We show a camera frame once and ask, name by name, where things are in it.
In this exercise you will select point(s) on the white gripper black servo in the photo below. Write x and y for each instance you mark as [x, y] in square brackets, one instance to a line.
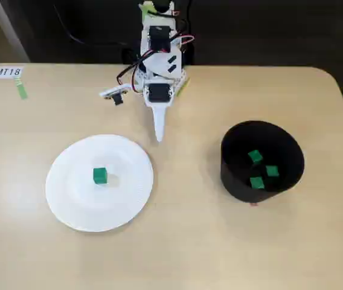
[158, 93]

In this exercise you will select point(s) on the green cube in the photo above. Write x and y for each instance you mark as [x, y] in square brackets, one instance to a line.
[100, 175]
[272, 171]
[255, 156]
[256, 182]

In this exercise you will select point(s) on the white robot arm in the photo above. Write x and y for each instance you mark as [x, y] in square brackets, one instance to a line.
[159, 63]

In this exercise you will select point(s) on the black round pot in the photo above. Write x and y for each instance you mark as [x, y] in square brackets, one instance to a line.
[235, 181]

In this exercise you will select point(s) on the green tape strip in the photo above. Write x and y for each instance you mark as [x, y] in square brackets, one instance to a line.
[183, 87]
[21, 89]

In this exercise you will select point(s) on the white paper plate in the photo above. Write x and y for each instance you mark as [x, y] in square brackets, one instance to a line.
[78, 199]

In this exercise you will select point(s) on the pink tape piece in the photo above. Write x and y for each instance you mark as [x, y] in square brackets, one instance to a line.
[254, 204]

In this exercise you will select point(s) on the white MT18 label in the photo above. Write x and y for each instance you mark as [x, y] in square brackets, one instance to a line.
[8, 72]

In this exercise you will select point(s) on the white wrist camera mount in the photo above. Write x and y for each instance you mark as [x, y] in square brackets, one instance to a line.
[113, 90]

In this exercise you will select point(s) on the white metal frame leg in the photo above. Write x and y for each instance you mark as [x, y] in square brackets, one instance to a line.
[11, 33]

